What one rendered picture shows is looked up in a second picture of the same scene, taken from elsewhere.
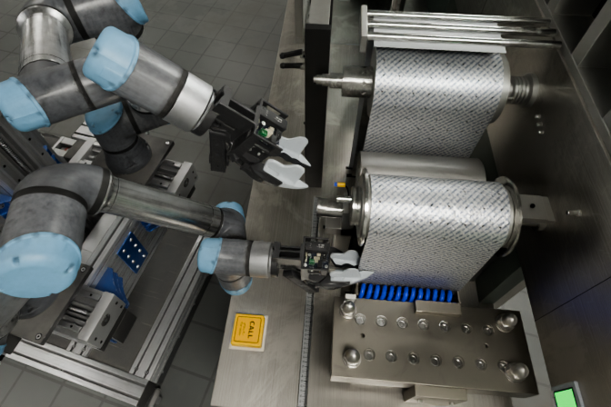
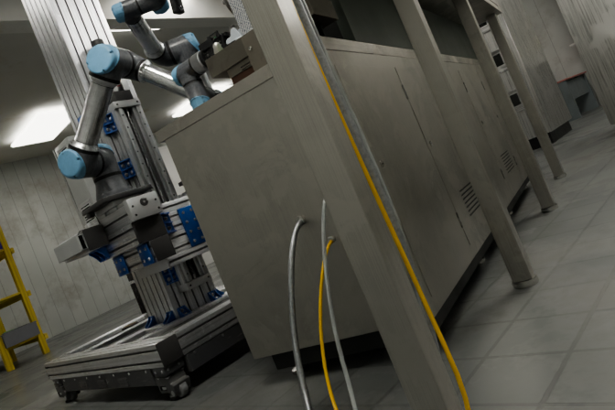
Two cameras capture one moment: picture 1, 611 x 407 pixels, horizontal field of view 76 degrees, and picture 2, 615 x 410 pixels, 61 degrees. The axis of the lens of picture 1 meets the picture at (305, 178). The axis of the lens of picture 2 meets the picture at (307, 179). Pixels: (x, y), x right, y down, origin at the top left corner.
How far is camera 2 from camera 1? 205 cm
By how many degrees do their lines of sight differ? 60
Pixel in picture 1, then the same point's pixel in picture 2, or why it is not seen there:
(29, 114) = (117, 6)
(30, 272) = (98, 50)
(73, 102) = (131, 2)
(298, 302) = not seen: hidden behind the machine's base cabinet
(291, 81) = not seen: hidden behind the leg
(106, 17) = (179, 44)
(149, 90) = not seen: outside the picture
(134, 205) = (156, 70)
